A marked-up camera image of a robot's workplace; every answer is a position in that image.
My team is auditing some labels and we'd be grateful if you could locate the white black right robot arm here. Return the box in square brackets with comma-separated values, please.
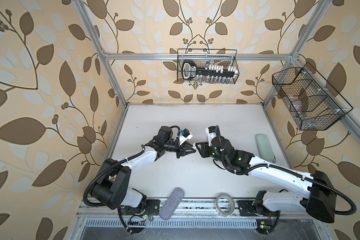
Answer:
[194, 138, 357, 223]

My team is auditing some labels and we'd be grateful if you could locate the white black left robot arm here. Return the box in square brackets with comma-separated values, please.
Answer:
[83, 126, 196, 210]

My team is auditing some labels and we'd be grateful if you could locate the grey fabric glasses case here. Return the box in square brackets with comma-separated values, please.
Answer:
[159, 188, 185, 221]

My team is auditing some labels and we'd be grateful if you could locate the green glasses case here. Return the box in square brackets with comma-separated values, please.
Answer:
[256, 134, 276, 164]

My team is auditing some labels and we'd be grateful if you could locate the clear tape roll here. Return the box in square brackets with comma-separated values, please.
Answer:
[215, 193, 235, 218]

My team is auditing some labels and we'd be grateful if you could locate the black tool with white sockets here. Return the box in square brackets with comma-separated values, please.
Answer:
[181, 60, 239, 82]

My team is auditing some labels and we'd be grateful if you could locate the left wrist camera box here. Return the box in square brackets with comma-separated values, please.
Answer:
[179, 129, 193, 146]

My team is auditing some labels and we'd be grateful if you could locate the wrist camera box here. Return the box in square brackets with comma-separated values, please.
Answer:
[179, 129, 193, 146]
[206, 126, 221, 147]

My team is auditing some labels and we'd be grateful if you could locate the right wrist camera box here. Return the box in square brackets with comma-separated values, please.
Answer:
[206, 126, 221, 147]

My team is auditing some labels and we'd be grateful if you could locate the black wire basket back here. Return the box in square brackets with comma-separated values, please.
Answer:
[177, 48, 240, 85]

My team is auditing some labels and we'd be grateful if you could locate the black wire basket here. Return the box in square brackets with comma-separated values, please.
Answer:
[177, 48, 240, 85]
[272, 63, 354, 131]

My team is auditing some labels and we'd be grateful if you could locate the black wire basket right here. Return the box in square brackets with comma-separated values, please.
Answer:
[272, 63, 354, 131]

